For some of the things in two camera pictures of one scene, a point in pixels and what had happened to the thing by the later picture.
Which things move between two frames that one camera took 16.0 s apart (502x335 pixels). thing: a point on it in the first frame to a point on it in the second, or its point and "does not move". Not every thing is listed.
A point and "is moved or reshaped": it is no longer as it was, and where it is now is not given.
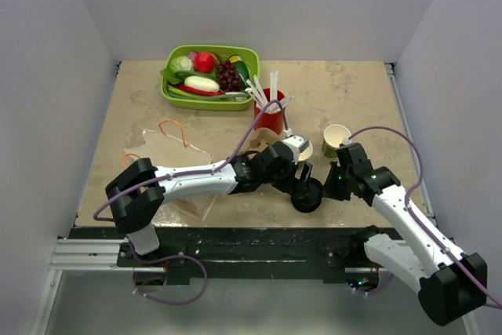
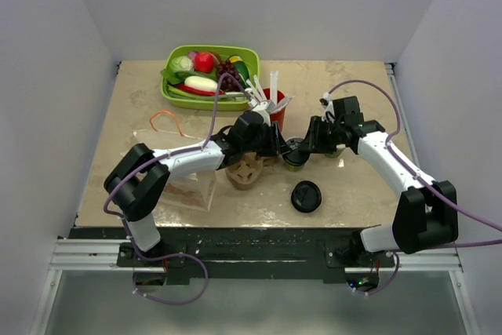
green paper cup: [307, 154] is moved or reshaped
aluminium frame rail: [88, 254] does not move
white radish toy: [202, 83] does not move
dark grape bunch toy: [228, 77] does not move
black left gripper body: [282, 180] to [262, 145]
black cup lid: [307, 195] does not move
